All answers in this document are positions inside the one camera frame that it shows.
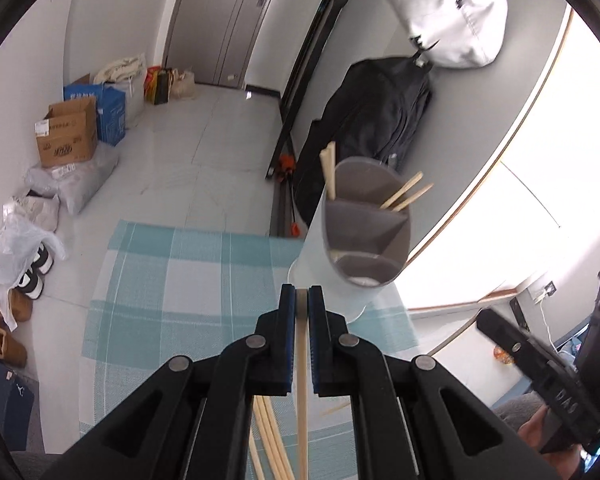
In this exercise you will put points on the black white sneaker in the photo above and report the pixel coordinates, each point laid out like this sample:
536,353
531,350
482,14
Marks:
45,260
30,285

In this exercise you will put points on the wall power outlet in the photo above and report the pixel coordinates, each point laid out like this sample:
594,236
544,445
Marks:
545,291

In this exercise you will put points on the white parcel bag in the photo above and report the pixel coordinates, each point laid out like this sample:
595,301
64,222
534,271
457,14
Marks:
42,182
35,212

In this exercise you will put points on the white grey utensil holder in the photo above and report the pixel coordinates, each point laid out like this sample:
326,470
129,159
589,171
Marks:
310,270

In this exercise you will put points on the beige canvas tote bag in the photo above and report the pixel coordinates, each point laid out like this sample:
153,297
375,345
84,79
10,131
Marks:
120,70

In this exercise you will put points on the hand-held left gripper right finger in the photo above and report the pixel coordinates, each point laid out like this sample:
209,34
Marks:
312,340

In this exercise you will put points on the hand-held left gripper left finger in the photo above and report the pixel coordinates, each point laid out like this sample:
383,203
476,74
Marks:
291,340

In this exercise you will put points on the dark blue shoe box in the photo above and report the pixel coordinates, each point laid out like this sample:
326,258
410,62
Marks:
5,405

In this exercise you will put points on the beige plastic bag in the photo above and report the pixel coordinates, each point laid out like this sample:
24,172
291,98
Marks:
184,85

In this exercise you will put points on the person's right hand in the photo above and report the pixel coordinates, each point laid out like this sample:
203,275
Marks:
530,435

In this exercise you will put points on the yellow black paper bag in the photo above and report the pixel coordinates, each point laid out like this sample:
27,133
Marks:
162,87

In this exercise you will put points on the white hanging sling bag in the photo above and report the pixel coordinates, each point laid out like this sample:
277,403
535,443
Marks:
455,15

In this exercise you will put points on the red bag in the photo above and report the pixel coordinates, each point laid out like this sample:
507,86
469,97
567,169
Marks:
151,82

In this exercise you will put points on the orange snack cup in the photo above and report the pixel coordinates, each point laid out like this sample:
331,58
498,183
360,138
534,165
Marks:
505,354

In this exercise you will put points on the blue cardboard box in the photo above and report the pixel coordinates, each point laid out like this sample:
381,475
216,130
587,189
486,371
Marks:
111,115

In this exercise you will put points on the grey entrance door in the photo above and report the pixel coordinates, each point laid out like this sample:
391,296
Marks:
205,20

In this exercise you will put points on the orange black tool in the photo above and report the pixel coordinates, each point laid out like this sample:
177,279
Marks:
286,166

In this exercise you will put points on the black framed glass door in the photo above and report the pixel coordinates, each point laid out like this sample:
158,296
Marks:
305,60

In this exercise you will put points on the pale wooden chopstick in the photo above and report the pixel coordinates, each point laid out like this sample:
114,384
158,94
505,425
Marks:
332,160
325,172
302,410
415,196
336,410
402,190

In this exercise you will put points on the grey parcel bag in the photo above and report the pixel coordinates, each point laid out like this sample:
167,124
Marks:
87,185

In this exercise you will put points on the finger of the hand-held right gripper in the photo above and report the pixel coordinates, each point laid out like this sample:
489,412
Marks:
505,332

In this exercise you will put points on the frosted glass window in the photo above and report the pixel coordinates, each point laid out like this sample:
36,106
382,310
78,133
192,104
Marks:
555,160

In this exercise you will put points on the clear white plastic bag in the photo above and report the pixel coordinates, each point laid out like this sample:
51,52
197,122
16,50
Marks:
15,245

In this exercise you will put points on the black backpack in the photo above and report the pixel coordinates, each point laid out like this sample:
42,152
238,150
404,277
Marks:
370,110

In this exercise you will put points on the teal checked placemat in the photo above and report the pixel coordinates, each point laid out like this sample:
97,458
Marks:
180,285

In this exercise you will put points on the brown cardboard box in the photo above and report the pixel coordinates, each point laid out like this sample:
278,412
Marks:
67,145

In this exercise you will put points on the black floor rail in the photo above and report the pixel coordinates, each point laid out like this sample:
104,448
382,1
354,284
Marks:
285,210

